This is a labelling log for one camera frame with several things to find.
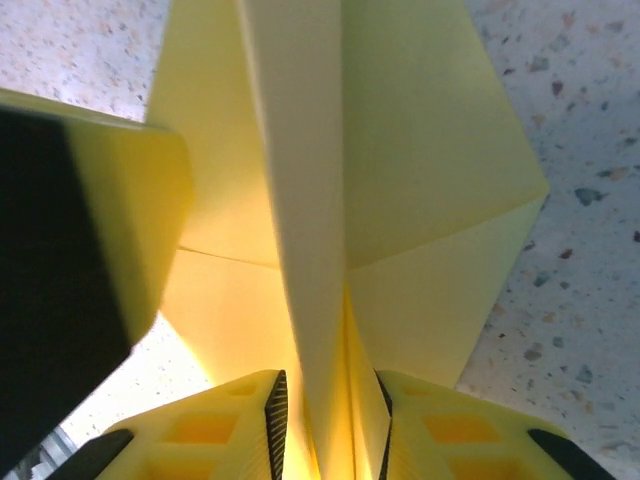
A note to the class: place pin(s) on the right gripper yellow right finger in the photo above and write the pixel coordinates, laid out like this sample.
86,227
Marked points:
475,440

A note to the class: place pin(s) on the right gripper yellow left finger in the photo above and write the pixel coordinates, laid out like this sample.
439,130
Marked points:
200,435

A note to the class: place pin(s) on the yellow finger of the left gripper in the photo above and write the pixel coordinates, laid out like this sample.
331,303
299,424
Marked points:
75,240

